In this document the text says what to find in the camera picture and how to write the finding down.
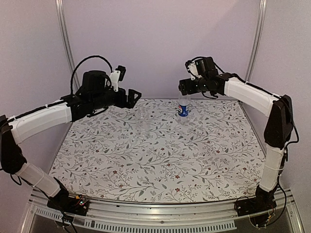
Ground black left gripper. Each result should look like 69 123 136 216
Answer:
91 88 141 110

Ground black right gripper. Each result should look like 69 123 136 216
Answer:
180 76 208 95

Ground blue label plastic bottle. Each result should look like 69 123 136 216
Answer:
177 94 190 123

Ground clear plastic bottle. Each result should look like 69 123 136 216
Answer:
135 107 150 140

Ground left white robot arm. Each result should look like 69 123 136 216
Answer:
0 66 141 211

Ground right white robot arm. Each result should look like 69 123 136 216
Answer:
178 56 296 212

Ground floral patterned table mat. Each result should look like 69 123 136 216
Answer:
50 100 265 203

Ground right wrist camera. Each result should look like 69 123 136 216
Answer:
185 56 206 81

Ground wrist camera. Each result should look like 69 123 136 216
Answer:
185 56 206 81
109 65 126 92

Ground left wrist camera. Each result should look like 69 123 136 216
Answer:
109 65 126 92

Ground left black camera cable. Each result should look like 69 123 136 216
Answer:
69 55 114 95

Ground right aluminium corner post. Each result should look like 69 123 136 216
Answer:
242 0 268 83

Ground aluminium corner post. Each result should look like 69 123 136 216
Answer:
242 0 268 83
55 0 80 94

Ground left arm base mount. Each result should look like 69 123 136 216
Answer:
47 193 90 216

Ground aluminium front rail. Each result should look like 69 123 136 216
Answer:
21 189 306 233

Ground left aluminium corner post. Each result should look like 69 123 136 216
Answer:
55 0 80 94

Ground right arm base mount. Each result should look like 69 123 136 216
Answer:
234 196 276 216

